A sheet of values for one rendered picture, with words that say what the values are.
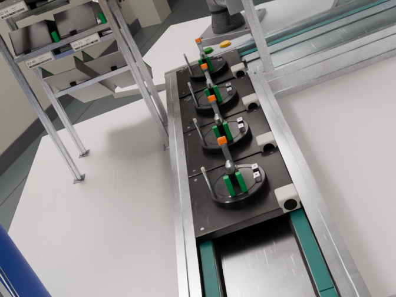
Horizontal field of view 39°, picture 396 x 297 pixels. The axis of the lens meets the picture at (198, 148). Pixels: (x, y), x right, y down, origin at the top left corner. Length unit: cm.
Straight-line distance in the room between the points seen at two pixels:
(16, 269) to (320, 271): 68
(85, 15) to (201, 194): 69
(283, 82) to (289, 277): 86
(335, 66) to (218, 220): 81
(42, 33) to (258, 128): 71
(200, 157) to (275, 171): 25
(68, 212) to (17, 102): 310
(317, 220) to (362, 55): 84
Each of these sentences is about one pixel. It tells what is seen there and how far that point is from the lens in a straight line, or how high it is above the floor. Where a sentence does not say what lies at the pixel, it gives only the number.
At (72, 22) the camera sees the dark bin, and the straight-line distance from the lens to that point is 176.
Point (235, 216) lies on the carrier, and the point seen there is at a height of 97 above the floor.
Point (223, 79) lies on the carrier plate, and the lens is 187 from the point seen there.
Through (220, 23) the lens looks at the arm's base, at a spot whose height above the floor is 94.
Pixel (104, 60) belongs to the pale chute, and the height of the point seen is 117.
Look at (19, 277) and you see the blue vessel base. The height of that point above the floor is 100.
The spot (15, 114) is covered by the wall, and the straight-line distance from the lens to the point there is 478.
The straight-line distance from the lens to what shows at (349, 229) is 127.
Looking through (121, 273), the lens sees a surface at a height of 86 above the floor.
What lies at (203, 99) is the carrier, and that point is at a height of 99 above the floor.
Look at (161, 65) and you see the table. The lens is 254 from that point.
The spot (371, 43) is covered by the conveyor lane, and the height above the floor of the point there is 93.
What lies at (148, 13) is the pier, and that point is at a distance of 638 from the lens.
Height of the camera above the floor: 170
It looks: 29 degrees down
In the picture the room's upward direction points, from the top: 24 degrees counter-clockwise
